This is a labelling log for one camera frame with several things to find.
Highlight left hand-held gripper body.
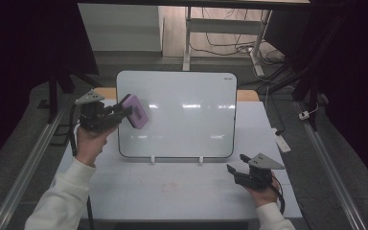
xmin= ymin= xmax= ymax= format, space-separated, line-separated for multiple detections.
xmin=74 ymin=89 xmax=123 ymax=133

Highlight white metal desk frame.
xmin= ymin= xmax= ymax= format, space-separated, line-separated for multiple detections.
xmin=182 ymin=6 xmax=274 ymax=78

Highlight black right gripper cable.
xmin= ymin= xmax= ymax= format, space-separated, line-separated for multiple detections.
xmin=269 ymin=174 xmax=287 ymax=215

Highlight white plug with cable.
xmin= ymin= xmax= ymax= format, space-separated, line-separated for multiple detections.
xmin=298 ymin=103 xmax=321 ymax=122

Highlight purple whiteboard eraser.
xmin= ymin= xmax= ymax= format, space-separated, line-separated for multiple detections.
xmin=121 ymin=94 xmax=150 ymax=130

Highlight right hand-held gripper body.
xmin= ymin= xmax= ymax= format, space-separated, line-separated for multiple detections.
xmin=234 ymin=152 xmax=286 ymax=192

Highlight person's left hand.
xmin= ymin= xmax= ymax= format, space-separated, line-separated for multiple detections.
xmin=75 ymin=124 xmax=119 ymax=168

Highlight person's right hand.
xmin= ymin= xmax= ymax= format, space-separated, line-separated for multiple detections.
xmin=244 ymin=172 xmax=282 ymax=209

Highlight white power strip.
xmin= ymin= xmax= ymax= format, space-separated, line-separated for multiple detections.
xmin=271 ymin=127 xmax=292 ymax=154

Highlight black floor cables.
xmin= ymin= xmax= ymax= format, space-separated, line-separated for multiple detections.
xmin=190 ymin=8 xmax=286 ymax=66

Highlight black metal stand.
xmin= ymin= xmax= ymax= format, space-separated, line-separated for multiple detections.
xmin=258 ymin=47 xmax=332 ymax=132

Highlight white whiteboard with black rim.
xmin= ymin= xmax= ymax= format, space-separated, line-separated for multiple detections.
xmin=116 ymin=70 xmax=238 ymax=160

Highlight dark curtain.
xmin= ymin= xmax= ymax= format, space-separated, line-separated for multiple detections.
xmin=264 ymin=0 xmax=368 ymax=186
xmin=0 ymin=0 xmax=100 ymax=175

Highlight black tripod stand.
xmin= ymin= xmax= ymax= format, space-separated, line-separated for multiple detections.
xmin=37 ymin=65 xmax=104 ymax=125

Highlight aluminium rail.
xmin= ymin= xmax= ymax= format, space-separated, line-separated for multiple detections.
xmin=0 ymin=104 xmax=69 ymax=230
xmin=295 ymin=101 xmax=368 ymax=230

